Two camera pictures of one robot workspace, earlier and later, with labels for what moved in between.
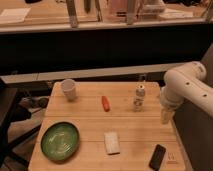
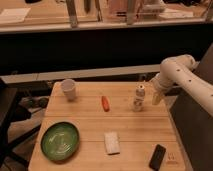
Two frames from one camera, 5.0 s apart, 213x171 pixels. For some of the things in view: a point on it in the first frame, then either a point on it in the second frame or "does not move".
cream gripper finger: (166, 115) to (157, 96)
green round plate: (60, 141) does not move
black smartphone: (157, 157) does not move
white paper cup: (68, 84) does not move
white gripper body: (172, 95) to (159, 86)
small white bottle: (139, 99) does not move
